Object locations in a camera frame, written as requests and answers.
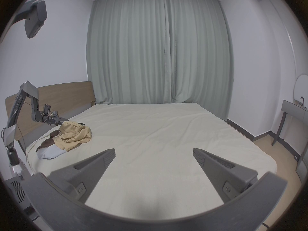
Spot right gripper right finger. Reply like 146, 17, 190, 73
193, 148, 258, 204

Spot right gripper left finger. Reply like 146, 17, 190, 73
49, 149, 116, 204

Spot tan shorts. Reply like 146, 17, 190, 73
59, 121, 93, 151

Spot bed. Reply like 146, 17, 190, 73
5, 81, 278, 219

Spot brown garment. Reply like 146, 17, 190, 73
36, 130, 61, 153

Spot white garment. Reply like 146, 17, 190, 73
37, 145, 67, 160

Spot grey side table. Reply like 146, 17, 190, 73
271, 100, 308, 162

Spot pale green curtain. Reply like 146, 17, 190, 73
86, 0, 234, 120

